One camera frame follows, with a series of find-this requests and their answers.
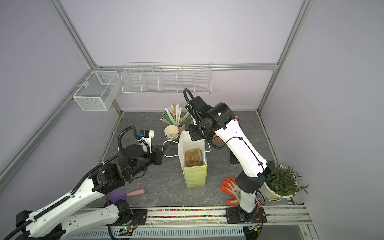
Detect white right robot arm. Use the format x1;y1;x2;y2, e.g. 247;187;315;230
183;88;275;223

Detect potted green plant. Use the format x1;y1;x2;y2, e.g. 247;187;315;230
259;164;309;202

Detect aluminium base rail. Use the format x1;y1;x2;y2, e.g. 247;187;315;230
91;205;319;240

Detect pink straw holder cup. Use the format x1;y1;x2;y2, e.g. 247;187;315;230
179;124;186;133

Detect stack of black cup lids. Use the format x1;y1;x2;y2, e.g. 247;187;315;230
230;150;239;166

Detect bundle of wrapped straws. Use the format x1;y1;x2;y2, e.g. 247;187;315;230
161;104;192;128

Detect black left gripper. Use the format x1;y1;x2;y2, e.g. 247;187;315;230
127;144;168;180

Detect small white wire basket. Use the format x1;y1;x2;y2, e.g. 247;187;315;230
73;71;121;112

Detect orange white work glove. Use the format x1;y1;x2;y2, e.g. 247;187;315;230
220;177;241;207

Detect brown pulp cup carrier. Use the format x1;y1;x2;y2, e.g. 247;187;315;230
185;148;203;167

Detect long white wire shelf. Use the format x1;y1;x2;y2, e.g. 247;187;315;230
121;62;212;94

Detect green white paper bag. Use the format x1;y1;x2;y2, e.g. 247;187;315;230
164;131;211;188

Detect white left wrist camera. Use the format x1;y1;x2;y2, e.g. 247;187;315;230
138;130;154;154

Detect paper cups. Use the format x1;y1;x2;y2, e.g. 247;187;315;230
164;125;180;146

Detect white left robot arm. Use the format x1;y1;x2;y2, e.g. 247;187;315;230
5;126;168;240

